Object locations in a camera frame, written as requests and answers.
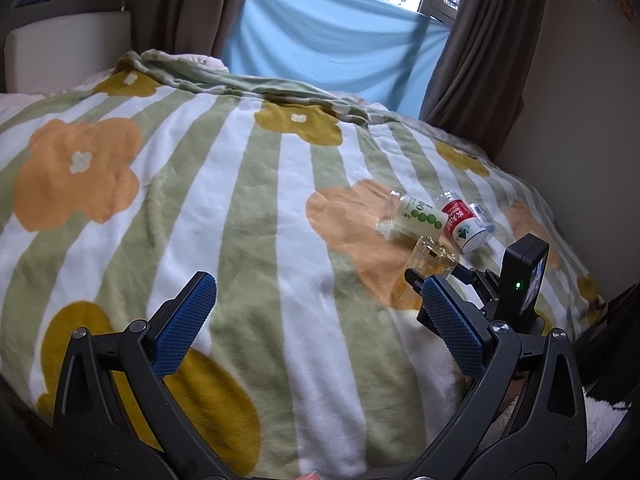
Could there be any brown right curtain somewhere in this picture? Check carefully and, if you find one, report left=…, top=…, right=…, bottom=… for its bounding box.
left=420, top=0, right=546, bottom=158

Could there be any white green-dot label bottle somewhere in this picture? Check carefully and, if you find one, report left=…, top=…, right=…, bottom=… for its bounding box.
left=378, top=190, right=447, bottom=242

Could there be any red label plastic bottle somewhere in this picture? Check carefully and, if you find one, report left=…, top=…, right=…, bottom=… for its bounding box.
left=436, top=191, right=488, bottom=254

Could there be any brown left curtain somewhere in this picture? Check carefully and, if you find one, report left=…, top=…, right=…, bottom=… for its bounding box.
left=124, top=0, right=246, bottom=58

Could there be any white pillow under blanket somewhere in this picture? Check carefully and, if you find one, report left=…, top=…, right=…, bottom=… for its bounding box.
left=0, top=68, right=114, bottom=122

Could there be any white headboard cushion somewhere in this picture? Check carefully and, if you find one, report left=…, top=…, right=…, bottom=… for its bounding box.
left=3, top=11, right=131, bottom=94

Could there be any blue label clear bottle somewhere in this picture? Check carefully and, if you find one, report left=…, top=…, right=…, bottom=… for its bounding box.
left=469, top=203, right=496, bottom=237

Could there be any brown curtain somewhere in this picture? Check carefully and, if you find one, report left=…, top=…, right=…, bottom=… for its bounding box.
left=124, top=0, right=246, bottom=58
left=420, top=0, right=546, bottom=158

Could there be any clear orange-label plastic cup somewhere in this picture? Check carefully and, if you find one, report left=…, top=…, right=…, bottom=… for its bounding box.
left=390, top=236, right=459, bottom=310

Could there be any flower striped fleece blanket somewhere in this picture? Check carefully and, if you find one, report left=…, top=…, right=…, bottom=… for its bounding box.
left=1, top=51, right=603, bottom=479

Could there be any white fluffy sleeve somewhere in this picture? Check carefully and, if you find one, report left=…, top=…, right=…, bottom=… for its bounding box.
left=585, top=396, right=629, bottom=462

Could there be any light blue cloth over window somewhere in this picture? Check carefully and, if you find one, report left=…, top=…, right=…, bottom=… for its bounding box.
left=222, top=0, right=450, bottom=117

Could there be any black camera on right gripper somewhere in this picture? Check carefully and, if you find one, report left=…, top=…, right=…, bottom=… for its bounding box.
left=496, top=233, right=549, bottom=334

